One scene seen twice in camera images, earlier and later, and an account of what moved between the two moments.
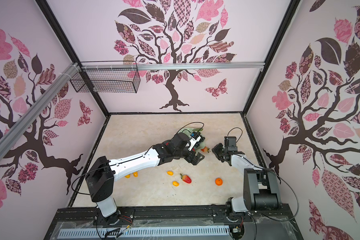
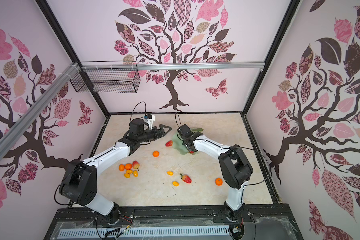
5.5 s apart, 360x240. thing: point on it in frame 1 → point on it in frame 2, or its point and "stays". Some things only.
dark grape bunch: (198, 130) stays
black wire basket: (123, 80) stays
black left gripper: (196, 160) → (157, 135)
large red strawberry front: (185, 178) stays
